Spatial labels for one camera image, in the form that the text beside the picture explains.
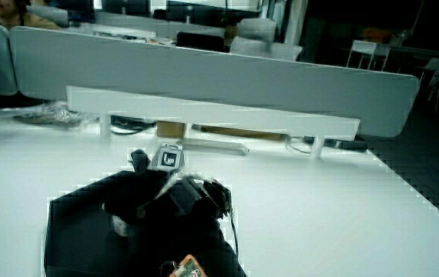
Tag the white stool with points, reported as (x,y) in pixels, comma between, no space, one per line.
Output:
(369,48)

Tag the black power adapter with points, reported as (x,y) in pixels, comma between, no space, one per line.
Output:
(348,144)

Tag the black monitor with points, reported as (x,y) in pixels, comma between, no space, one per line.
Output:
(200,41)

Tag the clear plastic bag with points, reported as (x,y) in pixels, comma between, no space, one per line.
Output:
(54,113)

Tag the white office chair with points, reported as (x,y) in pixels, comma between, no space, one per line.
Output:
(258,38)

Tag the brown wooden stick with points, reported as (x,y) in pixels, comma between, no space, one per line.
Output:
(242,133)

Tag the small brown cardboard box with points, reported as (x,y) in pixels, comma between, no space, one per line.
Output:
(171,129)

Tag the long gray desk divider panel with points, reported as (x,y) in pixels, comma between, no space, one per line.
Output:
(204,81)

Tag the person's right hand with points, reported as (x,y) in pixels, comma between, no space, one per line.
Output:
(181,200)

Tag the flat gray bar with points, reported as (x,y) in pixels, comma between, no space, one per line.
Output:
(219,146)

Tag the white desk shelf riser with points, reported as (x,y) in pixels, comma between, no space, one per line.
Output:
(188,111)

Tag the black plate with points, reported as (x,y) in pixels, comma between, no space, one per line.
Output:
(77,231)

